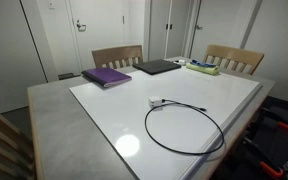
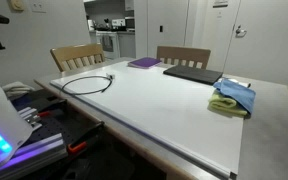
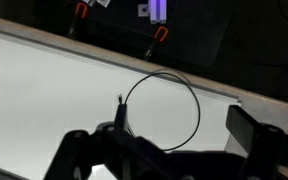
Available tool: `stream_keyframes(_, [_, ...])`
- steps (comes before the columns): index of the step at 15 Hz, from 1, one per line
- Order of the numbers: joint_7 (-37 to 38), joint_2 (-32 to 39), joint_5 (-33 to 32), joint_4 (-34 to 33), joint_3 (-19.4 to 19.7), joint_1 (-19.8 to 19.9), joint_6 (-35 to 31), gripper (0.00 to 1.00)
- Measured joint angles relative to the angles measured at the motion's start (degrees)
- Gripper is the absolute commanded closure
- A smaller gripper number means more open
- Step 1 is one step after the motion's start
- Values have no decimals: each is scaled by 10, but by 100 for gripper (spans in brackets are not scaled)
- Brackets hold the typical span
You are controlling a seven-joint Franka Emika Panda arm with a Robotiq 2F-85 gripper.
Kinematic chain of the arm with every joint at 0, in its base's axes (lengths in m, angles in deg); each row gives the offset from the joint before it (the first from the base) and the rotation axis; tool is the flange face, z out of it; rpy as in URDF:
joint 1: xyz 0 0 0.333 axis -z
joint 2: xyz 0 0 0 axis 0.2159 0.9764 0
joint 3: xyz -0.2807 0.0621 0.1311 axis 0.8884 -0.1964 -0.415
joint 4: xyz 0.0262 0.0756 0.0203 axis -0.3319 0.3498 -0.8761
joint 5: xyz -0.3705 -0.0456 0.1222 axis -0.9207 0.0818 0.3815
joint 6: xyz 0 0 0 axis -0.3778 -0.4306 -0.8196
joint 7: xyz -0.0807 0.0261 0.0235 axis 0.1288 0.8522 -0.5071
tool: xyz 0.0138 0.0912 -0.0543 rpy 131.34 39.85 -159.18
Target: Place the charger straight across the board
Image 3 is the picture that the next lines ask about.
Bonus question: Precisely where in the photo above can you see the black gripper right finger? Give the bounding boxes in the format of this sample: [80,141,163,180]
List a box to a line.
[225,104,288,180]

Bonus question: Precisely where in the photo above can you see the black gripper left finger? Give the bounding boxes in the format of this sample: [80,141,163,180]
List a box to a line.
[43,103,175,180]

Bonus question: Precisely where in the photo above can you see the black charger cable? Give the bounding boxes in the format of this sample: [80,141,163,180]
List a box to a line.
[118,72,202,153]

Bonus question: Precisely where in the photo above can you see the large whiteboard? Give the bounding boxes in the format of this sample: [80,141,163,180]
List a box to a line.
[0,28,242,180]

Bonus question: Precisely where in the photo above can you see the purple lit device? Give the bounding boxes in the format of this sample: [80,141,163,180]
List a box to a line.
[137,0,168,25]

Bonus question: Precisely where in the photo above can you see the orange handled bar clamp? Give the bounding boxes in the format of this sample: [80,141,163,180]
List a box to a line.
[143,26,169,61]
[67,2,89,38]

